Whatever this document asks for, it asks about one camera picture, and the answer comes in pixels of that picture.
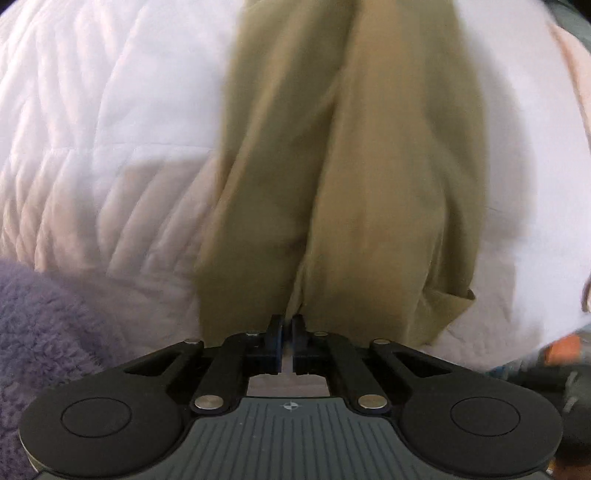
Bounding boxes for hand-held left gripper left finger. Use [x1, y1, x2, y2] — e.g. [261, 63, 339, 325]
[124, 315, 285, 413]

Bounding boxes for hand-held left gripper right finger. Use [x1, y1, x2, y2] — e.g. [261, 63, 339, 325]
[291, 315, 451, 413]

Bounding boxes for khaki pants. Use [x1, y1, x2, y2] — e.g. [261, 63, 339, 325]
[193, 0, 490, 348]

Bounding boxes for orange cloth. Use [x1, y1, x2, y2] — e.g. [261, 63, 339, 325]
[546, 334, 586, 366]

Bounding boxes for person's purple fuzzy clothing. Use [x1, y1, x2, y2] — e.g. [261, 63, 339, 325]
[0, 258, 136, 475]

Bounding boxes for pink quilted bed cover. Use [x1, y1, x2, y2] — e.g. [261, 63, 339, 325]
[0, 0, 591, 372]

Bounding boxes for pink pillow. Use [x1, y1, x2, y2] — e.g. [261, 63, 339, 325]
[547, 23, 591, 101]

